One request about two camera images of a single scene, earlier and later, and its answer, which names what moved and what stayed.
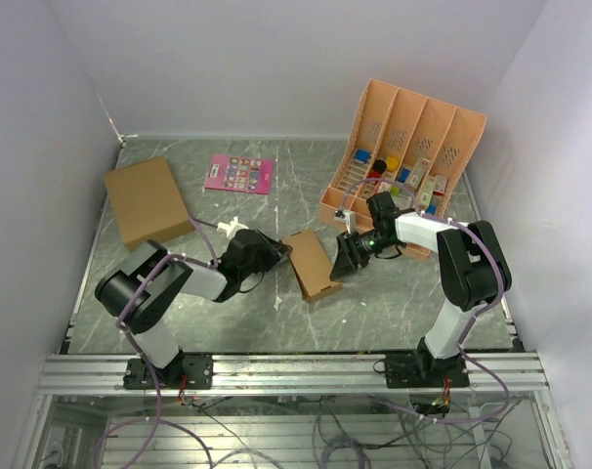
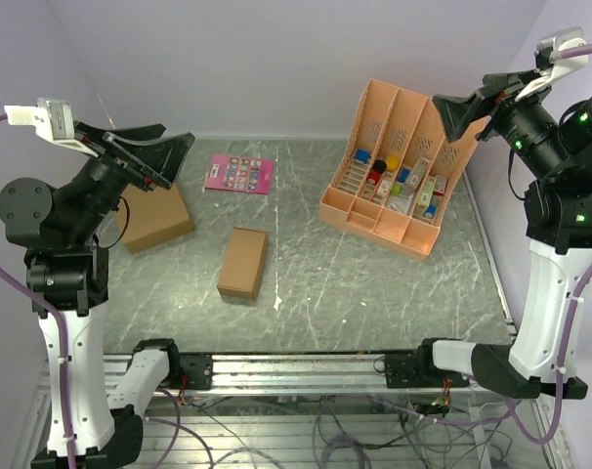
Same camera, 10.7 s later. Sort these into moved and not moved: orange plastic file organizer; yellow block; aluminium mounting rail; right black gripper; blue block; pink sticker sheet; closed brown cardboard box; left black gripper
Moved: right black gripper; left black gripper
Not moved: orange plastic file organizer; aluminium mounting rail; pink sticker sheet; closed brown cardboard box; yellow block; blue block
